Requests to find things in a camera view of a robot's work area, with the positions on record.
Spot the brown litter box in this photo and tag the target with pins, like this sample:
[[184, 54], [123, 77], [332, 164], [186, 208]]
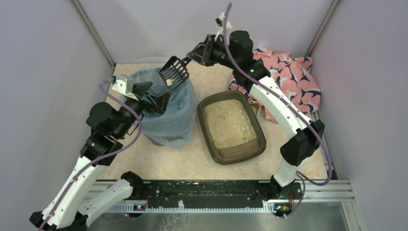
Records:
[[230, 128]]

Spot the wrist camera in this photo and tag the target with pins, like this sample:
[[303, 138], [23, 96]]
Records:
[[123, 84], [222, 25]]

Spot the black litter scoop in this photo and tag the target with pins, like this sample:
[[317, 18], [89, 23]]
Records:
[[174, 73]]

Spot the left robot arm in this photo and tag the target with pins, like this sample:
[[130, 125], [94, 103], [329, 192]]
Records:
[[70, 210]]

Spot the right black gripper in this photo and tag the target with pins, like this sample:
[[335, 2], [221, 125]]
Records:
[[204, 50]]

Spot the blue-lined trash bin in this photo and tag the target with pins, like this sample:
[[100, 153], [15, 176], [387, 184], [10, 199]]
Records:
[[173, 128]]

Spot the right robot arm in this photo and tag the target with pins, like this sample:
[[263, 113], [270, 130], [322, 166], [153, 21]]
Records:
[[304, 135]]

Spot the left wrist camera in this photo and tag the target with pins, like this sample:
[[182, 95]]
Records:
[[123, 84]]

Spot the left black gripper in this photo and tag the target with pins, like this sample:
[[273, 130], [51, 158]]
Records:
[[144, 99]]

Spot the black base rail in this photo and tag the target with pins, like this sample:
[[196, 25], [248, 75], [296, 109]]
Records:
[[229, 196]]

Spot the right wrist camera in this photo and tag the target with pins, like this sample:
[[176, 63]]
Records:
[[222, 25]]

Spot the pink patterned cloth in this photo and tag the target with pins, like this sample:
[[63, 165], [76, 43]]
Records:
[[292, 75]]

